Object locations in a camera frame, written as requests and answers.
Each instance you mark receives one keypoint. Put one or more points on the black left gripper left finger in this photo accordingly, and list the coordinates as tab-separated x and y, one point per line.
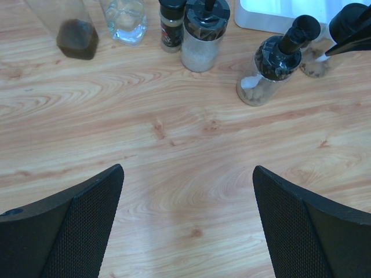
65	234

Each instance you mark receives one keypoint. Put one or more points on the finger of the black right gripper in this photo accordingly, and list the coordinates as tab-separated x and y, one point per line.
359	41

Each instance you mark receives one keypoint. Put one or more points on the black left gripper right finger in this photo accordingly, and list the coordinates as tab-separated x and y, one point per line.
309	235

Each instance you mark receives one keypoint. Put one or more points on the black-lid glass condiment jar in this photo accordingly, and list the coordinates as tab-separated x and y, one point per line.
352	18

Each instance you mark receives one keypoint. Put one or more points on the glass jar with brown lumps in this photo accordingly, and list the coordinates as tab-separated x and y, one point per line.
272	65

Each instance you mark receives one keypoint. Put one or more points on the white divided organizer tray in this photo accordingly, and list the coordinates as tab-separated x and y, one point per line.
278	15

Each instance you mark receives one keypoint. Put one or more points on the glass jar with white granules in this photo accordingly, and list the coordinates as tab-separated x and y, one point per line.
205	23

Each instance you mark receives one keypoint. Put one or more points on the small black-cap spice jar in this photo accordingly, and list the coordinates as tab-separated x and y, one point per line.
172	17

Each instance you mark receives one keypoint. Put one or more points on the oil bottle with dark sauce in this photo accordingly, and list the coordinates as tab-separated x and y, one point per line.
69	23

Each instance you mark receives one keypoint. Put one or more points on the clear empty oil bottle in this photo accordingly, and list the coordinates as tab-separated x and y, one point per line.
126	20

